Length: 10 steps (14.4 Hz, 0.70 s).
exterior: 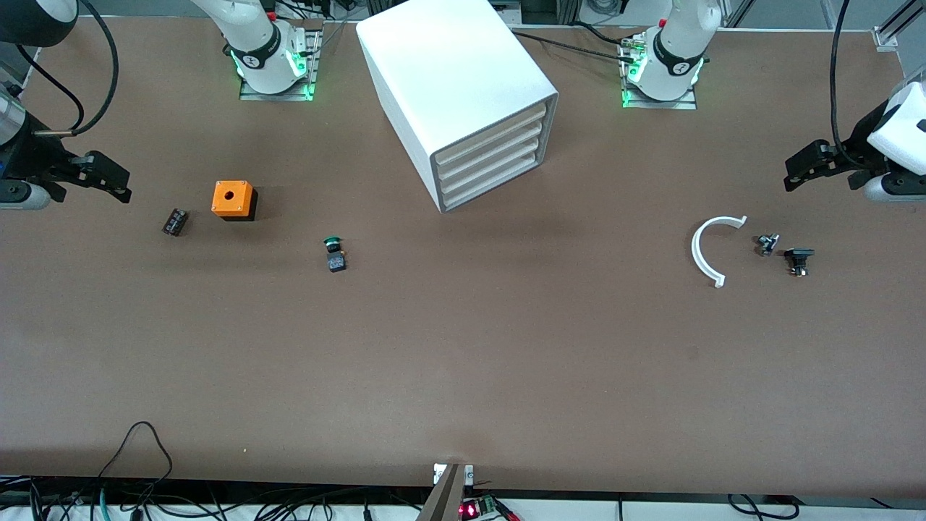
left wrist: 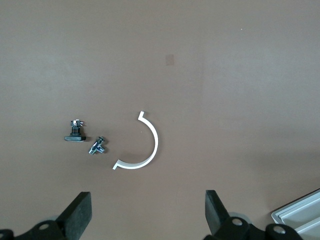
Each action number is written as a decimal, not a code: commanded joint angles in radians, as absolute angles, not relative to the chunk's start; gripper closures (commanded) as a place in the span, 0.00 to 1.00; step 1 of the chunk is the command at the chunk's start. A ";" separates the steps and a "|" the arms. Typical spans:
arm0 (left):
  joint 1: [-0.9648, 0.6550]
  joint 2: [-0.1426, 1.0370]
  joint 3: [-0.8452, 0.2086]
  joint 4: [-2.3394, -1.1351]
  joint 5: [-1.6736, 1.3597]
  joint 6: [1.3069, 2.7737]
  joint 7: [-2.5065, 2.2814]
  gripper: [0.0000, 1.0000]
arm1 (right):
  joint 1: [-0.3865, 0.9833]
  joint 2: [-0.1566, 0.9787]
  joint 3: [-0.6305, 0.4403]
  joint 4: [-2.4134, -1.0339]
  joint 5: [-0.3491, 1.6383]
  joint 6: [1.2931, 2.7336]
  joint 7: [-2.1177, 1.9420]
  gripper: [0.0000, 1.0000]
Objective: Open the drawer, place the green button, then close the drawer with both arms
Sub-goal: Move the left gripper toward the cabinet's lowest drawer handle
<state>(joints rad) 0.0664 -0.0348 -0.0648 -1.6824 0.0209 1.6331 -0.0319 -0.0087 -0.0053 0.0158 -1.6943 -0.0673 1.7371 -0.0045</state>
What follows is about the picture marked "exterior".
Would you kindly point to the orange box with hole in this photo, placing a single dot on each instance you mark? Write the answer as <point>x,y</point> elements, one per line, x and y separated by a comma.
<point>233,197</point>

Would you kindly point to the green push button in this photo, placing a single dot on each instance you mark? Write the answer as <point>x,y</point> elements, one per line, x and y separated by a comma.
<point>335,257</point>

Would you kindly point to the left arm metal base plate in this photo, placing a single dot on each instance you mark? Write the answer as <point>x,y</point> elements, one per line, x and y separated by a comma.
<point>691,103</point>

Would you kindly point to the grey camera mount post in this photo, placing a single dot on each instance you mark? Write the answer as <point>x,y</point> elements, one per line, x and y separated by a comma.
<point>443,499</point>

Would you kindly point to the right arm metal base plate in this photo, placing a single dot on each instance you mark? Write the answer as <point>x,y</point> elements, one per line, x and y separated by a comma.
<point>312,69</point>

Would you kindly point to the small grey black switch part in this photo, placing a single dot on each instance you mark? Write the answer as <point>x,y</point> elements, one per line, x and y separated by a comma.
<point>767,244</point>

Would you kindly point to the small dark rectangular block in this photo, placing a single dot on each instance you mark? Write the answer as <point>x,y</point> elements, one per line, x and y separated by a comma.
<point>174,221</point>

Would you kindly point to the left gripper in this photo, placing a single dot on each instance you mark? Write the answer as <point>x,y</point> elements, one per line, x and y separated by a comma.
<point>858,147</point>

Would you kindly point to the white curved bracket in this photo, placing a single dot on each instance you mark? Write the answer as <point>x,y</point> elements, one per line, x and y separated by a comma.
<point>697,253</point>

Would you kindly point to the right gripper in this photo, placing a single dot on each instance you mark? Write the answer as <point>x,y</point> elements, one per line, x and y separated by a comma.
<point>35,158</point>

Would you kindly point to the small black bracket part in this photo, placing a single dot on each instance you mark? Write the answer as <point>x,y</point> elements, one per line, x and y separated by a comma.
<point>798,257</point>

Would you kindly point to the aluminium frame profile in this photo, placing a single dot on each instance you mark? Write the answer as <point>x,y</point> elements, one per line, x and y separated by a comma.
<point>893,27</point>

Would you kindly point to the circuit board with red light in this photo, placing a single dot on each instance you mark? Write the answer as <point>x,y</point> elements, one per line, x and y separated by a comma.
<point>481,509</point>

